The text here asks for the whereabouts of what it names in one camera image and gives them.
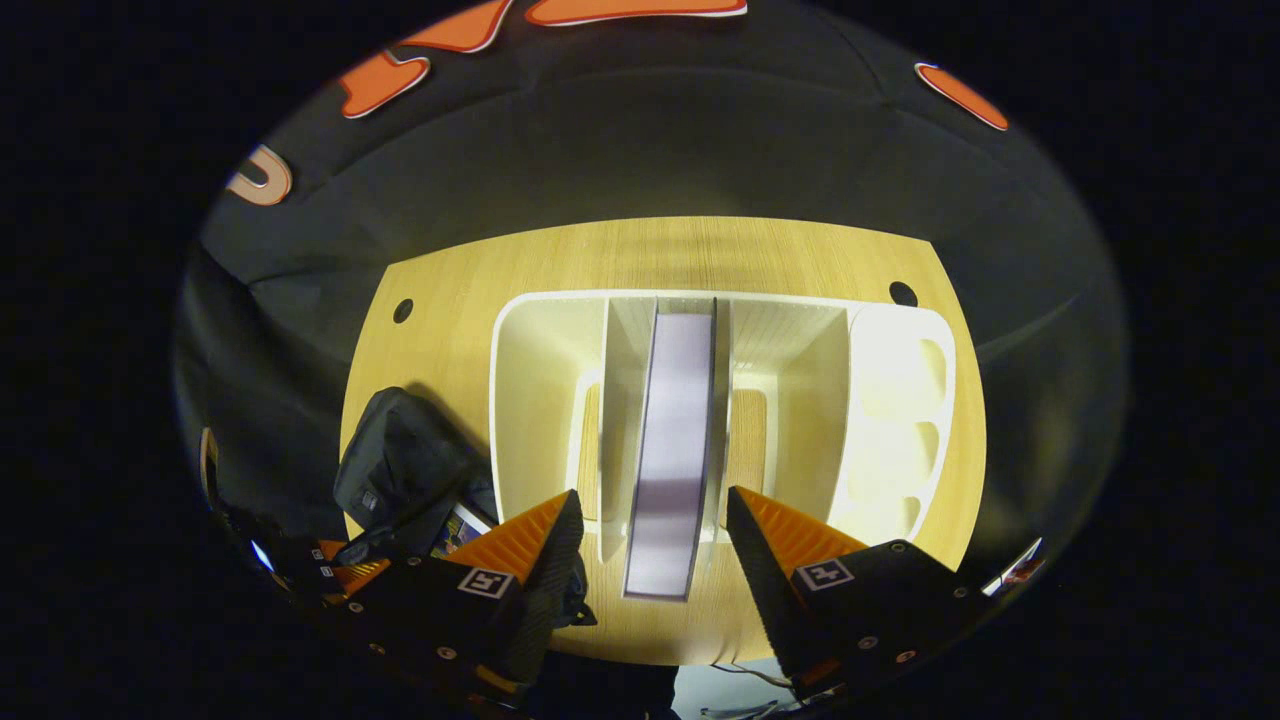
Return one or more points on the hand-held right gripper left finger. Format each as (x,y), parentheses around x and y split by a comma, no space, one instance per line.
(555,570)

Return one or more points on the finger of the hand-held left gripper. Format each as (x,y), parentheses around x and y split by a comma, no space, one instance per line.
(352,568)

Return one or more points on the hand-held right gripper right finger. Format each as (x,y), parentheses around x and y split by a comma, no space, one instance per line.
(760,580)

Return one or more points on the black schoolbag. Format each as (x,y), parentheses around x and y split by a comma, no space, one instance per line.
(410,460)

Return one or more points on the dark portrait cover book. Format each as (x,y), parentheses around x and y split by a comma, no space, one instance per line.
(675,450)

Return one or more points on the white bookshelf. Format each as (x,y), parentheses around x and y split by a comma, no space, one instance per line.
(540,400)

